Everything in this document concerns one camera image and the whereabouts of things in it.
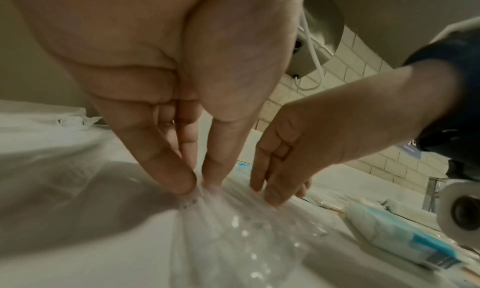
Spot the clear toothbrush packet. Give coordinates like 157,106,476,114
170,189,312,288
0,98,102,131

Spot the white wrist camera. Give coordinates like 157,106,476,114
435,178,480,241

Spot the steel faucet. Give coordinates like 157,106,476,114
422,176,444,214

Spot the white countertop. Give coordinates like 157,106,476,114
0,98,480,288

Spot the grey overhead cabinet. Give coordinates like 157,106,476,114
303,0,480,68

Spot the person's left hand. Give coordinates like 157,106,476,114
7,0,306,196

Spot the teal wet wipes packet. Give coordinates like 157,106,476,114
344,202,463,272

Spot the blue wall sign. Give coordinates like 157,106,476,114
397,138,424,161

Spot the white wall cable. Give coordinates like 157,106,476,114
293,11,333,91

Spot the grey wall appliance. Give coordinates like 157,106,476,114
284,7,346,78

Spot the person's right hand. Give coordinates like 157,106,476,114
248,64,457,208

